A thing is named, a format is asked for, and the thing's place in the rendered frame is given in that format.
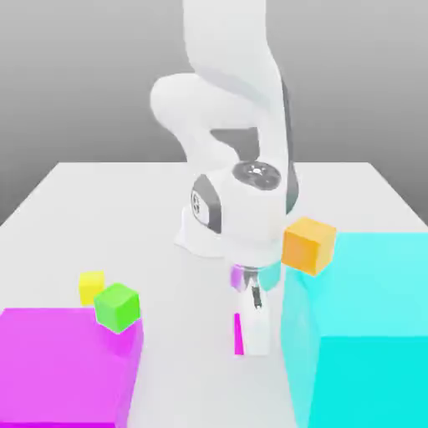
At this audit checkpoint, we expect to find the small orange cube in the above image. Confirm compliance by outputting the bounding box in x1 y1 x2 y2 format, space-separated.
281 216 338 278

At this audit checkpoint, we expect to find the large cyan box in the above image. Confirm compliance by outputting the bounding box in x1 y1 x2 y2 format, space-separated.
279 231 428 428

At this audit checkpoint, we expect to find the small green cube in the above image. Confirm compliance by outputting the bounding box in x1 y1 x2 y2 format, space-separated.
93 282 141 335

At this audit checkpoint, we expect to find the large magenta box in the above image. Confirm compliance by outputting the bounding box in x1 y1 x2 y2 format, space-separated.
0 307 145 428

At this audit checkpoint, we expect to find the small yellow cube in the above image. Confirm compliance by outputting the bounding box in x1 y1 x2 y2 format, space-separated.
79 270 106 308

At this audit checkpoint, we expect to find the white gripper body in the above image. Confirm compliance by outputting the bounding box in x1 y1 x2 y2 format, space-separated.
239 293 271 358

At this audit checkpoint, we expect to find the small magenta cube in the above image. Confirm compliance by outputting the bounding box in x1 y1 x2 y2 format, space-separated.
233 312 246 356

